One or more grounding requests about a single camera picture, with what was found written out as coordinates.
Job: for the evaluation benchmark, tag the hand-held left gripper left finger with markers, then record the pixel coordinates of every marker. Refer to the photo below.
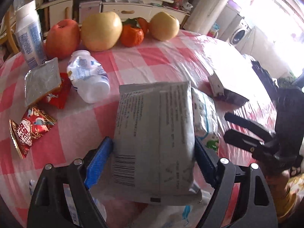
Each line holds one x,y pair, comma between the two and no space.
98,163

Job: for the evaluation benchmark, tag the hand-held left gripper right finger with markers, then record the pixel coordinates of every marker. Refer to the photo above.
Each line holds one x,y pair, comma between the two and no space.
204,166

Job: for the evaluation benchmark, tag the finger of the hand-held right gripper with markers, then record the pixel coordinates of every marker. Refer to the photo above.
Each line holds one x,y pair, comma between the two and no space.
247,123
244,141

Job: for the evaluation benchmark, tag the white and dark purple packet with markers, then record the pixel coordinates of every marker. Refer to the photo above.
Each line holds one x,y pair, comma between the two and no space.
219,86

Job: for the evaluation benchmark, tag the grey wet wipes packet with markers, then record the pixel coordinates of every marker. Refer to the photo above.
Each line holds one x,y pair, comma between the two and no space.
154,135

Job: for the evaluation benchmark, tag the person's right hand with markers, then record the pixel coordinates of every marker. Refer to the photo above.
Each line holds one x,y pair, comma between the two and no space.
277,182

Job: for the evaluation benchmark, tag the white blue tissue pack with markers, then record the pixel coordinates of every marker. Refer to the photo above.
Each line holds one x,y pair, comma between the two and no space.
205,118

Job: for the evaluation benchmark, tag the dark cloth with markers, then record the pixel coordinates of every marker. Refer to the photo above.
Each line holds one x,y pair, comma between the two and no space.
264,78

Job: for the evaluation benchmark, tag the red gold patterned wrapper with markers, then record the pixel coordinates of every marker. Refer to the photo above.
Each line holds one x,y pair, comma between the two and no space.
30,125

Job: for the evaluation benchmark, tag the crushed white plastic bottle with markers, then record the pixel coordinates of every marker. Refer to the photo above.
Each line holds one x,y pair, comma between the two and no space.
87,80

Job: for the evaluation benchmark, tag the white washing machine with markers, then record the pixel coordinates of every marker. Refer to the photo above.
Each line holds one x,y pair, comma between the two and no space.
239,34

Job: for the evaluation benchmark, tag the silver foil wrapper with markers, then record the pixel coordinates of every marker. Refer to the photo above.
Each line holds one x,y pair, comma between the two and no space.
41,80

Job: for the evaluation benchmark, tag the pink checkered tablecloth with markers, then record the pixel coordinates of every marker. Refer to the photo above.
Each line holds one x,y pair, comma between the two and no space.
147,66

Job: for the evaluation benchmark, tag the small yellow pear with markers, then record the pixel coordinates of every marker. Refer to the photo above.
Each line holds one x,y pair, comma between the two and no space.
163,26

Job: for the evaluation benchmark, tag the red apple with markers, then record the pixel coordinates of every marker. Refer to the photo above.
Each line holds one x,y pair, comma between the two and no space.
61,39

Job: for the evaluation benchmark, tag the tangerine with green leaf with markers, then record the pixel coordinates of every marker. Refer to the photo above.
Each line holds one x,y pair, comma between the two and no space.
131,36

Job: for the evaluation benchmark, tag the large yellow pear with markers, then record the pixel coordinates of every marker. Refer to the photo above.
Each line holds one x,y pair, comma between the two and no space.
101,30

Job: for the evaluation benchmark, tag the white blue milk carton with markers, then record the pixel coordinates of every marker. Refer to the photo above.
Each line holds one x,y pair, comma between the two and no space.
29,40

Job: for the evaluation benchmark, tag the wooden chair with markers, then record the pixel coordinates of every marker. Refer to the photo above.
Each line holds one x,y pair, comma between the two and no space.
11,40

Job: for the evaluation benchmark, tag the white sideboard cabinet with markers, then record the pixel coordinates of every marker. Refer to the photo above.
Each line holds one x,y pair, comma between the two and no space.
133,10

